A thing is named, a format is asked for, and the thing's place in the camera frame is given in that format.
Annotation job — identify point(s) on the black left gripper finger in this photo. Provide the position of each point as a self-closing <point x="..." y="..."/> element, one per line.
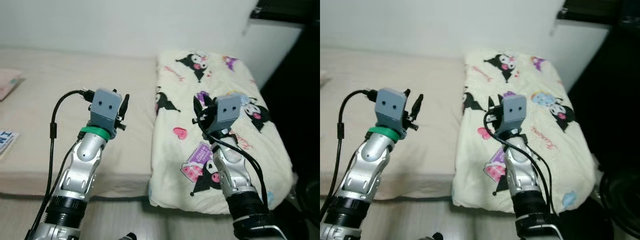
<point x="407" y="93"/>
<point x="124" y="104"/>
<point x="416" y="104"/>

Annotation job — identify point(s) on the cream cartoon print blanket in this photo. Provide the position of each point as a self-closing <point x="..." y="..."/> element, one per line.
<point x="220" y="150"/>
<point x="550" y="150"/>

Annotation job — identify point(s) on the white blue lettered book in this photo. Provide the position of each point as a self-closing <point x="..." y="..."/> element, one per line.
<point x="6" y="141"/>

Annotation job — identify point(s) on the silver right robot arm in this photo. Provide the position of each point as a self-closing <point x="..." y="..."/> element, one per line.
<point x="525" y="185"/>
<point x="237" y="185"/>

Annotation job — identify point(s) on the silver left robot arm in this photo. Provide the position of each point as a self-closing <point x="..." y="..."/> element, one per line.
<point x="362" y="175"/>
<point x="77" y="175"/>

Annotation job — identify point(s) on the beige sheeted mattress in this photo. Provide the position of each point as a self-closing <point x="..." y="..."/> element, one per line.
<point x="390" y="100"/>
<point x="50" y="100"/>

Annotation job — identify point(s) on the grey robot left leg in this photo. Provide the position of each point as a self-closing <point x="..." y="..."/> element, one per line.
<point x="437" y="236"/>
<point x="127" y="236"/>

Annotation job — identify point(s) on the black round base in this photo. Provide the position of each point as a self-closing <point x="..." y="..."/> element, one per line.
<point x="620" y="200"/>
<point x="306" y="192"/>

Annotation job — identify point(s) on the black desk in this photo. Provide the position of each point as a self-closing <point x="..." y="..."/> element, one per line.
<point x="595" y="10"/>

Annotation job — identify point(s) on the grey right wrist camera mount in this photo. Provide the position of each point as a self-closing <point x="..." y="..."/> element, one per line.
<point x="227" y="112"/>
<point x="514" y="112"/>

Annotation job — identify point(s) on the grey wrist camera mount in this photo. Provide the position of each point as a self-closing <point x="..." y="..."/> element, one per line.
<point x="391" y="107"/>
<point x="227" y="112"/>
<point x="514" y="112"/>
<point x="105" y="110"/>

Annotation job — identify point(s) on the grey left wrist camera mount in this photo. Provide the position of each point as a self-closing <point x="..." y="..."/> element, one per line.
<point x="391" y="107"/>
<point x="105" y="110"/>

